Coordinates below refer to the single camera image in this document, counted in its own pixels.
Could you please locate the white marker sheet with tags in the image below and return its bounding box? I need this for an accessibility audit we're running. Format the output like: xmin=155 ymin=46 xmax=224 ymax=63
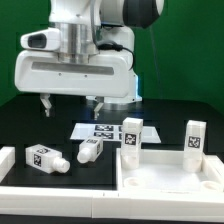
xmin=70 ymin=123 xmax=161 ymax=143

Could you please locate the white front fence bar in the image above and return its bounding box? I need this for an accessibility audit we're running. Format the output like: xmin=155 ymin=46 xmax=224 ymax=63
xmin=0 ymin=186 xmax=224 ymax=223

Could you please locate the white left fence bar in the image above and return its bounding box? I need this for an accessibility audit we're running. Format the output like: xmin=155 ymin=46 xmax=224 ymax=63
xmin=0 ymin=147 xmax=15 ymax=183

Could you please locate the white fence bar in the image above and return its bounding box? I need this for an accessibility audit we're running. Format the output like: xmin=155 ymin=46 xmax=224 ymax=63
xmin=0 ymin=186 xmax=224 ymax=223
xmin=0 ymin=147 xmax=15 ymax=183

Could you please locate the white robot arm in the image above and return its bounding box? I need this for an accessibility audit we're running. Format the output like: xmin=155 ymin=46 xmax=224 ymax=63
xmin=14 ymin=0 xmax=164 ymax=113

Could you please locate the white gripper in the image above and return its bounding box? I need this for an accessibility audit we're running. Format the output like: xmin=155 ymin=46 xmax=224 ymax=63
xmin=15 ymin=27 xmax=129 ymax=120

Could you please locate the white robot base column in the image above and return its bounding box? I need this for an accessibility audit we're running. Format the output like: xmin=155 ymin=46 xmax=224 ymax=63
xmin=87 ymin=26 xmax=142 ymax=110

